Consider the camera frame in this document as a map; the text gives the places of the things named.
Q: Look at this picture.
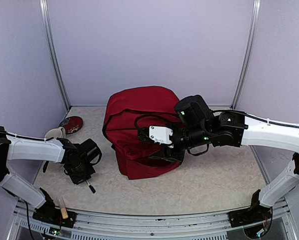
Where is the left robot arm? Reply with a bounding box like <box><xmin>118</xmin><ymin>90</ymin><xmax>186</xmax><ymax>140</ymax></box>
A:
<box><xmin>0</xmin><ymin>126</ymin><xmax>102</xmax><ymax>223</ymax></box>

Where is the left aluminium corner post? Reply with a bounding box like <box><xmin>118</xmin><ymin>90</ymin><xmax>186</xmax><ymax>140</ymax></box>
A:
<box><xmin>39</xmin><ymin>0</ymin><xmax>71</xmax><ymax>112</ymax></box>

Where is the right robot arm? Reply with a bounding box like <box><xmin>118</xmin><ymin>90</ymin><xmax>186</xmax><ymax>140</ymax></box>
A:
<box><xmin>148</xmin><ymin>95</ymin><xmax>299</xmax><ymax>222</ymax></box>

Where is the black pen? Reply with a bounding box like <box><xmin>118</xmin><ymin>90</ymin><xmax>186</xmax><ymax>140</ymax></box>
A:
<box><xmin>85</xmin><ymin>180</ymin><xmax>96</xmax><ymax>194</ymax></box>

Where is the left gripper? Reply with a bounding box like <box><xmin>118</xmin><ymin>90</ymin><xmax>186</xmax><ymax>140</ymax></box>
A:
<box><xmin>67</xmin><ymin>161</ymin><xmax>96</xmax><ymax>186</ymax></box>

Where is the red student backpack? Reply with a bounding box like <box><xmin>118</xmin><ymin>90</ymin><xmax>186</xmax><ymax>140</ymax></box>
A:
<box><xmin>101</xmin><ymin>86</ymin><xmax>187</xmax><ymax>180</ymax></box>

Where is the aluminium front rail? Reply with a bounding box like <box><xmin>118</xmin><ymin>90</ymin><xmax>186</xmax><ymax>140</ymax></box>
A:
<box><xmin>8</xmin><ymin>198</ymin><xmax>298</xmax><ymax>240</ymax></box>

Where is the aluminium corner post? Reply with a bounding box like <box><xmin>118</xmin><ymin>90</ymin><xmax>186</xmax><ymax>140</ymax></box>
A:
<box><xmin>39</xmin><ymin>0</ymin><xmax>71</xmax><ymax>112</ymax></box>
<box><xmin>230</xmin><ymin>0</ymin><xmax>262</xmax><ymax>109</ymax></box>

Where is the floral ceramic mug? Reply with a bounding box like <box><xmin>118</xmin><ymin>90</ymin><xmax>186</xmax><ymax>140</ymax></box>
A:
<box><xmin>44</xmin><ymin>126</ymin><xmax>66</xmax><ymax>139</ymax></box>

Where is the red floral round tin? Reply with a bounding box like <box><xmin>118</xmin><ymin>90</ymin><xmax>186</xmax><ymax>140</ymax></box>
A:
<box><xmin>58</xmin><ymin>116</ymin><xmax>84</xmax><ymax>135</ymax></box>

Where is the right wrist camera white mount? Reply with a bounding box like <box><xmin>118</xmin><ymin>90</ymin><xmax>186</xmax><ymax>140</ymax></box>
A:
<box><xmin>134</xmin><ymin>113</ymin><xmax>177</xmax><ymax>147</ymax></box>

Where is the right aluminium corner post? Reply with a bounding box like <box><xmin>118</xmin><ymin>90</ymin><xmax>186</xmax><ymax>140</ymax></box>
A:
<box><xmin>230</xmin><ymin>0</ymin><xmax>262</xmax><ymax>109</ymax></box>

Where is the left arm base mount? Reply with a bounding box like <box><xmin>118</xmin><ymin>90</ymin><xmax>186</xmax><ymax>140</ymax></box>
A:
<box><xmin>32</xmin><ymin>188</ymin><xmax>77</xmax><ymax>229</ymax></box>

